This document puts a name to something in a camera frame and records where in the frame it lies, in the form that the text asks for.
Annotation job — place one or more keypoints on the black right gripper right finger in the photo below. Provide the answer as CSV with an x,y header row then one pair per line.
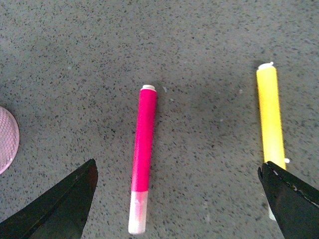
x,y
293,202

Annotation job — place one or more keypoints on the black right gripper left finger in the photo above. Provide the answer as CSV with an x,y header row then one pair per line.
x,y
59,213

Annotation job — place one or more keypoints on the pink marker pen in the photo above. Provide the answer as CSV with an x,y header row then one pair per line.
x,y
142,160

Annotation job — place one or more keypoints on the pink mesh pen cup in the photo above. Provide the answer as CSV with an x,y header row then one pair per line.
x,y
9,139

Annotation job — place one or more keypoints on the yellow marker pen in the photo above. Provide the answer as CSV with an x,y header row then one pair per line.
x,y
270,114

